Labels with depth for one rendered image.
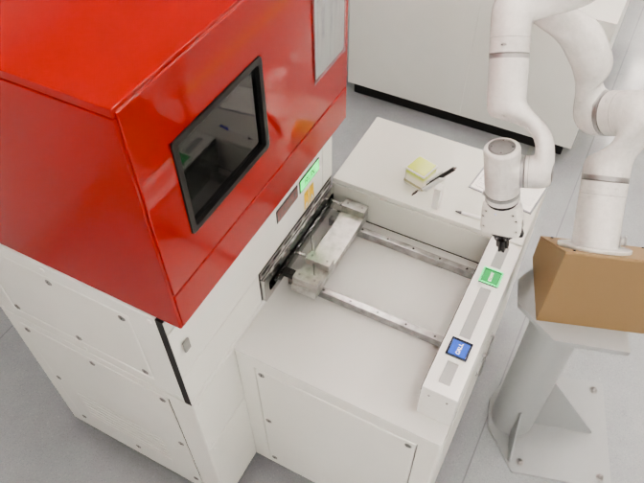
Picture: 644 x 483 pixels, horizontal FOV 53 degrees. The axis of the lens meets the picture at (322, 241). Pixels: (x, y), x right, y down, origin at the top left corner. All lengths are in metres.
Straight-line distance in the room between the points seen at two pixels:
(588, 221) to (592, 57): 0.42
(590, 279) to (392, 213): 0.62
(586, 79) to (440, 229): 0.61
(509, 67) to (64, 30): 0.92
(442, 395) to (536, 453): 1.10
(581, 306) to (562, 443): 0.92
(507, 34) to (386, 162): 0.74
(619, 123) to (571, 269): 0.39
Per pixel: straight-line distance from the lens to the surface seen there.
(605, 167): 1.84
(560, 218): 3.46
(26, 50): 1.20
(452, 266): 2.03
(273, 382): 1.92
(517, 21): 1.56
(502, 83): 1.55
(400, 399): 1.80
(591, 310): 1.97
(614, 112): 1.84
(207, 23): 1.18
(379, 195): 2.04
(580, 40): 1.74
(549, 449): 2.73
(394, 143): 2.22
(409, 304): 1.96
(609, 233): 1.86
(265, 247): 1.80
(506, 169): 1.54
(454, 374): 1.69
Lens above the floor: 2.42
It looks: 50 degrees down
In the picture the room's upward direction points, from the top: 1 degrees counter-clockwise
